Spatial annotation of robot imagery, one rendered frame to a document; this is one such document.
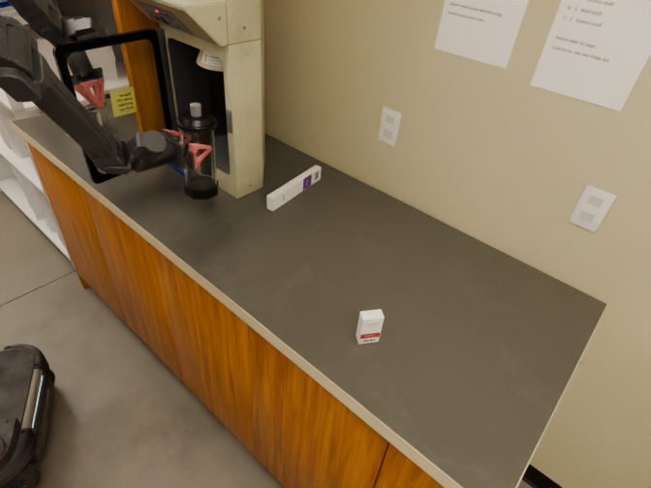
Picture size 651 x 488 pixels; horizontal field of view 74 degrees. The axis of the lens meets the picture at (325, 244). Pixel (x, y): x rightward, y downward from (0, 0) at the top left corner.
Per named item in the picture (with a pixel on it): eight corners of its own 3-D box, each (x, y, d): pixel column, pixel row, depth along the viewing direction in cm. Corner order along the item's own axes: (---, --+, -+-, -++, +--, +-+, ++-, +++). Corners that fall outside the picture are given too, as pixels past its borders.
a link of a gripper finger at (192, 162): (199, 130, 121) (170, 137, 114) (216, 139, 117) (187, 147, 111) (200, 153, 125) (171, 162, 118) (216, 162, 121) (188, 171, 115)
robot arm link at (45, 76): (-20, 17, 67) (-17, 78, 65) (18, 13, 68) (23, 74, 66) (102, 143, 109) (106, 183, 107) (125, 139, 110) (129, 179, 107)
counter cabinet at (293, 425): (190, 234, 272) (169, 92, 216) (494, 464, 175) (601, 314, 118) (82, 287, 231) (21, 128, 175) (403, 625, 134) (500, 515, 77)
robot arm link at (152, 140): (99, 140, 107) (103, 172, 105) (110, 117, 98) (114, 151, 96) (149, 146, 114) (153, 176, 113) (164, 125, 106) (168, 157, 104)
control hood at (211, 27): (157, 18, 126) (151, -21, 120) (229, 45, 111) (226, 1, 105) (120, 23, 119) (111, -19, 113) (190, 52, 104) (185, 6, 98)
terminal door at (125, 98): (175, 152, 151) (156, 27, 126) (94, 186, 131) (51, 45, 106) (174, 151, 152) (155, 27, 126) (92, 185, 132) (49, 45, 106)
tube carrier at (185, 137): (203, 174, 137) (200, 108, 124) (227, 188, 132) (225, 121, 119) (175, 186, 130) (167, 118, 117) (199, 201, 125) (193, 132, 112)
